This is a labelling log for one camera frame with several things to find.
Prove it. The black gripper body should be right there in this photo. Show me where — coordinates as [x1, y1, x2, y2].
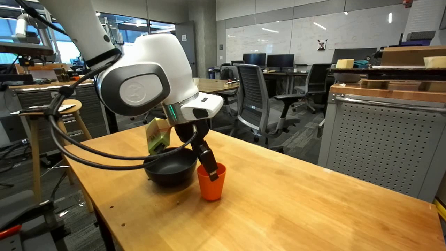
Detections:
[172, 119, 212, 147]

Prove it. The orange plastic cup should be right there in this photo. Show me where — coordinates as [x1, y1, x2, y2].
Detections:
[195, 162, 229, 204]

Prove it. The black bowl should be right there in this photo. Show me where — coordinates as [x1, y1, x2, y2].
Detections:
[142, 147, 199, 190]

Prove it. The round wooden desk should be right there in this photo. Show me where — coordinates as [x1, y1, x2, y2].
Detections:
[192, 77, 240, 95]

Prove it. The grey mesh office chair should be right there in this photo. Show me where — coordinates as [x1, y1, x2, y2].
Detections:
[233, 63, 307, 147]

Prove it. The black office chair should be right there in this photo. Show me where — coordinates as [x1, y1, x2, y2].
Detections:
[296, 63, 335, 114]

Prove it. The wooden round stool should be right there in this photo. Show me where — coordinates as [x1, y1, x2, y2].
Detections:
[18, 98, 93, 202]

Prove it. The beige foam block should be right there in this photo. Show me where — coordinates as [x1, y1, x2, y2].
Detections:
[335, 57, 355, 71]
[422, 54, 446, 71]

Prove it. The large black computer monitor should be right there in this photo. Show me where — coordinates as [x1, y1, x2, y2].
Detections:
[330, 46, 379, 67]

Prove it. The brown wooden box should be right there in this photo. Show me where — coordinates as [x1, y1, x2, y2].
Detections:
[379, 45, 446, 67]

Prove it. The yellow tape piece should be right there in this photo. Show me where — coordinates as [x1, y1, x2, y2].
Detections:
[434, 198, 446, 223]

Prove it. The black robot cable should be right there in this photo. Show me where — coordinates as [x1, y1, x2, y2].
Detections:
[45, 46, 199, 172]

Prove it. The wall whiteboard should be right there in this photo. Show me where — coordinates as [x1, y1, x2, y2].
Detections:
[224, 3, 411, 67]

